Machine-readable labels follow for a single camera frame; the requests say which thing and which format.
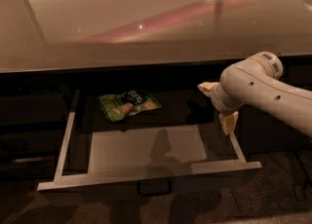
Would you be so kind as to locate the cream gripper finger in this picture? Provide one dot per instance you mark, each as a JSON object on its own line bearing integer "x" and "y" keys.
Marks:
{"x": 228, "y": 122}
{"x": 207, "y": 88}

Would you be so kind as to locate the grey cabinet door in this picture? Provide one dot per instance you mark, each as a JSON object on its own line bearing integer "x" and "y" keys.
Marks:
{"x": 259, "y": 132}

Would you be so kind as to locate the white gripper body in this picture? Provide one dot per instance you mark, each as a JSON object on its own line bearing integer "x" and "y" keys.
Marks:
{"x": 216, "y": 99}

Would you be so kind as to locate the grey drawer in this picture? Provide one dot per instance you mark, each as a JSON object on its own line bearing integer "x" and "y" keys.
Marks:
{"x": 29, "y": 142}
{"x": 28, "y": 168}
{"x": 31, "y": 109}
{"x": 178, "y": 148}

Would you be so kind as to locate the green snack bag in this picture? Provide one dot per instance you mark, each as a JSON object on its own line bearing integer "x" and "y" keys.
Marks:
{"x": 117, "y": 107}

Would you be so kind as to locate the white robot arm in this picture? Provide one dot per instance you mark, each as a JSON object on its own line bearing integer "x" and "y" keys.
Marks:
{"x": 256, "y": 81}

